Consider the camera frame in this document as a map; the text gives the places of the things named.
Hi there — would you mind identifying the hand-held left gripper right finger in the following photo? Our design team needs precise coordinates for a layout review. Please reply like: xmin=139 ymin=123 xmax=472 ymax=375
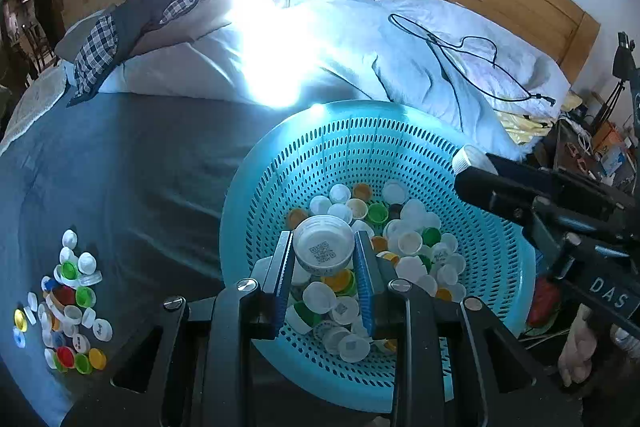
xmin=355 ymin=231 xmax=583 ymax=427

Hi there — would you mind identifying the large white bottle cap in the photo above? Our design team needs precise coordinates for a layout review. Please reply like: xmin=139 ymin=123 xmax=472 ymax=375
xmin=292 ymin=216 xmax=357 ymax=277

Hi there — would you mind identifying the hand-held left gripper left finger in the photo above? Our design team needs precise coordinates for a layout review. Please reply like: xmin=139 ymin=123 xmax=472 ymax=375
xmin=60 ymin=231 xmax=296 ymax=427

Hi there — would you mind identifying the grey pillow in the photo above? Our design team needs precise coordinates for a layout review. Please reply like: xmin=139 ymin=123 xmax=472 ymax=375
xmin=54 ymin=9 xmax=118 ymax=62

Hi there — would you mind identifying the teal perforated plastic basket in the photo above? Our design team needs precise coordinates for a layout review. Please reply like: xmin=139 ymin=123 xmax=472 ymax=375
xmin=220 ymin=101 xmax=551 ymax=415

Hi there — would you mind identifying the pale yellow sheet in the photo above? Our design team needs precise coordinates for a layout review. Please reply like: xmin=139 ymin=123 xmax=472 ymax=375
xmin=492 ymin=107 xmax=561 ymax=145

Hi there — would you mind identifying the white duvet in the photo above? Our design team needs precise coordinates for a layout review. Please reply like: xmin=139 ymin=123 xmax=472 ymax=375
xmin=120 ymin=0 xmax=571 ymax=148

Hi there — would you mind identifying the grey jacket with plaid lining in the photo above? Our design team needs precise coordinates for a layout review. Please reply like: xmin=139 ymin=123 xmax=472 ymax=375
xmin=67 ymin=0 xmax=226 ymax=108

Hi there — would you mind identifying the black tripod stand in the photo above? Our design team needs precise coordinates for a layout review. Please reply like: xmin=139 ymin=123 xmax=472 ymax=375
xmin=595 ymin=32 xmax=640 ymax=132

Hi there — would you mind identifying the white textured cover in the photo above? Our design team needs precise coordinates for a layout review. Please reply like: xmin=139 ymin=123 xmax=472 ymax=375
xmin=0 ymin=67 xmax=68 ymax=148

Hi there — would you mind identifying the cluster of bottle caps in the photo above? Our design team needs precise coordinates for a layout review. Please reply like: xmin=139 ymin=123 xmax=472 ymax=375
xmin=12 ymin=229 xmax=113 ymax=375

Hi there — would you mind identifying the red object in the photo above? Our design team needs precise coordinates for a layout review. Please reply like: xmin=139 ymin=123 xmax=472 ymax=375
xmin=527 ymin=279 xmax=561 ymax=329

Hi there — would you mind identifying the small white ribbed bottle cap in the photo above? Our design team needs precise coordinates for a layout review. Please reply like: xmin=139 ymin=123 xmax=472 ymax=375
xmin=451 ymin=145 xmax=497 ymax=174

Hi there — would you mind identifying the cluttered bedside table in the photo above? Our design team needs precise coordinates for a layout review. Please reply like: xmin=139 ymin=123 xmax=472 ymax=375
xmin=540 ymin=92 xmax=640 ymax=188

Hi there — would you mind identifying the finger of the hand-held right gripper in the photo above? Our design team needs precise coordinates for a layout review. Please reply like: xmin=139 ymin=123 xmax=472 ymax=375
xmin=483 ymin=152 xmax=553 ymax=180
xmin=455 ymin=171 xmax=537 ymax=229

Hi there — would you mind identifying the person's right hand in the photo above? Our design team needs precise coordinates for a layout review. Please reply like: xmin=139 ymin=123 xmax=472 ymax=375
xmin=557 ymin=304 xmax=598 ymax=389

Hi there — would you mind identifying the heap of mixed bottle caps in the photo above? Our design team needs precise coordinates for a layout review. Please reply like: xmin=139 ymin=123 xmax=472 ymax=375
xmin=285 ymin=182 xmax=468 ymax=363

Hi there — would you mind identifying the black cable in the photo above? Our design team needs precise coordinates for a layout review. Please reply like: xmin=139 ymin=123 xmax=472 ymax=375
xmin=389 ymin=13 xmax=557 ymax=104

